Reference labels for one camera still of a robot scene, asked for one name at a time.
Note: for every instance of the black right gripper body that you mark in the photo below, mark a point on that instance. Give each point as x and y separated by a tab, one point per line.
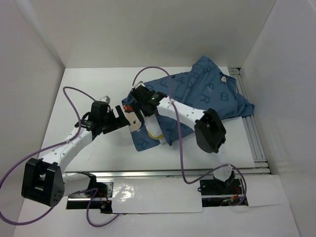
141	106

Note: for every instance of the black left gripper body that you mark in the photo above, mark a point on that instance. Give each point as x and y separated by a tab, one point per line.
108	122

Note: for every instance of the white pillow with yellow edge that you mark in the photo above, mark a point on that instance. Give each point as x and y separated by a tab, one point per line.
153	129

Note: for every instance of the blue cartoon print pillowcase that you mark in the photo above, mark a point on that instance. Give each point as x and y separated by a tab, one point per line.
204	86

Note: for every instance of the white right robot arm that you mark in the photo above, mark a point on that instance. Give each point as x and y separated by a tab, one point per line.
209	129

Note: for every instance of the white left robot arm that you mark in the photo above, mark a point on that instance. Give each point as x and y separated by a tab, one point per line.
44	180

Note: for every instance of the white cover sheet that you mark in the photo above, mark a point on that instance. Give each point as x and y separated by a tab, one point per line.
155	195

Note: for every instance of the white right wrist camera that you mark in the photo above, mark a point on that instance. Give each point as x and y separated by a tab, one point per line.
138	85

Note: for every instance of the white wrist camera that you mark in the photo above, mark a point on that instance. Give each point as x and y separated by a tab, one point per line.
138	85
105	99

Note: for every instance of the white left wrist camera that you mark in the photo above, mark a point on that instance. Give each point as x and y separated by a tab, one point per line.
105	99

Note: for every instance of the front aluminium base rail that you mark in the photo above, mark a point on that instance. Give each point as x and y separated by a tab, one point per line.
213	193

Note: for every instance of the aluminium frame rail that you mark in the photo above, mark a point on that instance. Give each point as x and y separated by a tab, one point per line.
256	146

